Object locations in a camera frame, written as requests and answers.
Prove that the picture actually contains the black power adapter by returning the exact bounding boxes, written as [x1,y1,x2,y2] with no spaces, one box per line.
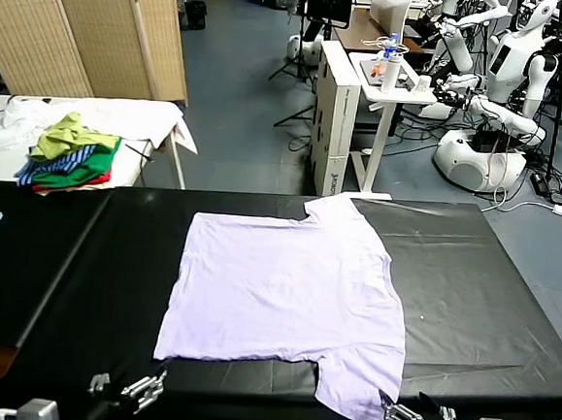
[529,172,552,196]

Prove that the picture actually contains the white side table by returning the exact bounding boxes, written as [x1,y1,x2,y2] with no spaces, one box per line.
[0,87,203,197]

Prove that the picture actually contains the black tripod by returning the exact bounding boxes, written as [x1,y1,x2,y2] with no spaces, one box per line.
[268,12,321,85]

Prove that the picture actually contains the white crumpled garment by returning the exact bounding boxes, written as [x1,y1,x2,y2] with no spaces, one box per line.
[0,94,62,155]

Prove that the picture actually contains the beige garment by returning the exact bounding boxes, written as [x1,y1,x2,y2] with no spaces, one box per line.
[33,174,116,203]

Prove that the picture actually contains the brown wooden desk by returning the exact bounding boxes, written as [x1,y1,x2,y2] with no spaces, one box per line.
[332,4,442,58]

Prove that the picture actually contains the white standing desk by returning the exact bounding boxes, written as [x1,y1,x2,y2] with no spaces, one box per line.
[337,49,443,206]

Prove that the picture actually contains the yellow-green garment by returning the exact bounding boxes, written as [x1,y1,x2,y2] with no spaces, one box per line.
[28,108,124,168]

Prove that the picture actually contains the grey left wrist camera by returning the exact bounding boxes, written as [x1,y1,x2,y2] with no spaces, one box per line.
[0,395,60,420]

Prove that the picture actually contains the lavender t-shirt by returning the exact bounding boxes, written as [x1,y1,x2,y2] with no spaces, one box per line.
[148,177,419,420]

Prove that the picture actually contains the black trash bin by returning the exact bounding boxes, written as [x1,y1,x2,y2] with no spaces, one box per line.
[182,0,210,33]

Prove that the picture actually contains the small white robot base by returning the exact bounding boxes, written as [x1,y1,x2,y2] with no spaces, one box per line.
[285,33,325,68]

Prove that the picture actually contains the grey flat tray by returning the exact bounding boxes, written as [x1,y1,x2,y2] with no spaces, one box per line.
[358,57,420,91]

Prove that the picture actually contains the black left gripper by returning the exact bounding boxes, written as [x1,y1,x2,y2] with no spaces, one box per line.
[59,360,169,420]

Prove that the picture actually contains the bamboo folding screen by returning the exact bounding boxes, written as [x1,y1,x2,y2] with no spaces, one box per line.
[0,0,197,110]

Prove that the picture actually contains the blue striped garment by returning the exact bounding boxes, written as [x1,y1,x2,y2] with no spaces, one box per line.
[15,138,97,192]

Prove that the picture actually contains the white curved panel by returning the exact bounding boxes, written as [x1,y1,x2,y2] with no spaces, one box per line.
[367,0,420,37]

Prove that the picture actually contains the large black table cover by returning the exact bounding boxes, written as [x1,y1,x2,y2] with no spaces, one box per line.
[3,168,562,420]

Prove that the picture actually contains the red garment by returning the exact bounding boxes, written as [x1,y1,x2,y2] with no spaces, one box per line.
[32,160,114,199]

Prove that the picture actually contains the clear water bottle blue cap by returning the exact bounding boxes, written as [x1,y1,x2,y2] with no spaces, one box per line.
[382,30,402,65]

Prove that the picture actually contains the green garment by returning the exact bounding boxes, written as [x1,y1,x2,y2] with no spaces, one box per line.
[32,131,123,192]

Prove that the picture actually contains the white thermos bottle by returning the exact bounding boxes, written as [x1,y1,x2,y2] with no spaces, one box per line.
[380,50,405,95]

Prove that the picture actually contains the white side table frame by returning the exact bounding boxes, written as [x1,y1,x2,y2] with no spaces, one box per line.
[116,126,191,192]

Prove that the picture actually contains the tall white cardboard box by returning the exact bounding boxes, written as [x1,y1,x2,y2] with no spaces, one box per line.
[307,38,366,199]

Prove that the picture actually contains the black monitor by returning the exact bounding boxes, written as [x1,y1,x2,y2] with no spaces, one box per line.
[302,0,353,31]

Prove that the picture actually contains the small black table cover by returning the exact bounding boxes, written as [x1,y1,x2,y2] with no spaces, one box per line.
[0,180,114,355]

